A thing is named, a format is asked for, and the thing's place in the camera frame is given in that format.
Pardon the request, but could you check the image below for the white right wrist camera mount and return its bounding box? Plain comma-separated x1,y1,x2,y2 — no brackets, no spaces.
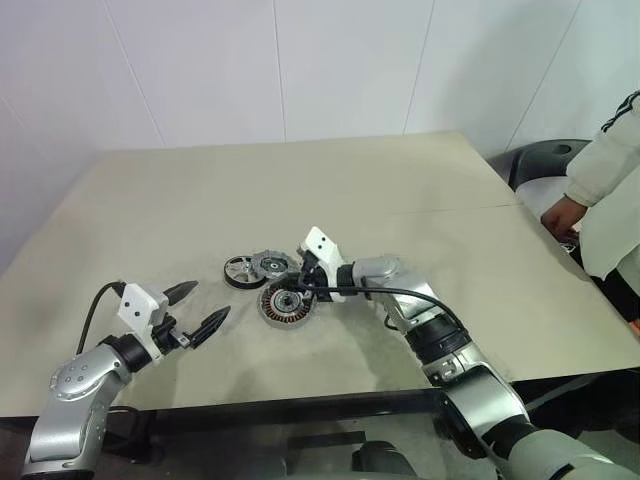
298,226,346,304

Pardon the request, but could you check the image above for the black wheel rotor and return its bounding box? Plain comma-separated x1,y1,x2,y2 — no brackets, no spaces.
222,253,266,290

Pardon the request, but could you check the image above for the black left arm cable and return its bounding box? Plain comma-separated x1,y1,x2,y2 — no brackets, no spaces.
78,281,126,359

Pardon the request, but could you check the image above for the bystander bare hand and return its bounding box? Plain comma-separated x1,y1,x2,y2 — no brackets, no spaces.
542,194,589,237

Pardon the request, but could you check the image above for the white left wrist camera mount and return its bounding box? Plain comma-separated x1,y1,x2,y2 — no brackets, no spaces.
117,283,169,359

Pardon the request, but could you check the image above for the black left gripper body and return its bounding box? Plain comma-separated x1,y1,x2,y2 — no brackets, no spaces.
149,317,194,354

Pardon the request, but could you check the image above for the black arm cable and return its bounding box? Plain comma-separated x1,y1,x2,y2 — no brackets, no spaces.
78,281,126,359
298,257,469,334

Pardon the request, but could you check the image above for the dark rounded shape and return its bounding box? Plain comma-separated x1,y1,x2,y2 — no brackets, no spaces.
352,439,416,480

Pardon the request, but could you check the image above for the grey motor cover plate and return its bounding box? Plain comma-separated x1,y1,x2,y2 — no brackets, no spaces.
248,251,303,287

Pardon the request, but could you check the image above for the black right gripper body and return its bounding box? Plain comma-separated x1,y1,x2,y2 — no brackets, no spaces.
298,252,332,302

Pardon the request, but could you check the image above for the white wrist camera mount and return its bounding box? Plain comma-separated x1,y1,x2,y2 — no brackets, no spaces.
298,226,346,304
117,283,169,359

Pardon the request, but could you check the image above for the copper wound stator housing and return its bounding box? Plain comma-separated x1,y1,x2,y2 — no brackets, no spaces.
256,279,319,331

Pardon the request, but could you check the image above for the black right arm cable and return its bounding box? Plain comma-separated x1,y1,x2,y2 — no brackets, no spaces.
298,257,469,334

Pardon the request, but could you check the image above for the bystander in white jacket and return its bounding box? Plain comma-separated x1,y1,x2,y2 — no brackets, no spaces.
579,149,640,326

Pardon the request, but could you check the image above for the black table frame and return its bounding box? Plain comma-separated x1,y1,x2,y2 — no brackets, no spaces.
104,367,640,461

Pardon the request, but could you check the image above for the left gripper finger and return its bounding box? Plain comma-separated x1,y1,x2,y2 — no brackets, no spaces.
187,305,232,350
162,279,200,309

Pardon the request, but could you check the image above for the dark plastic chair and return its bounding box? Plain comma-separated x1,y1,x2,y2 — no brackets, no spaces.
487,138,594,221

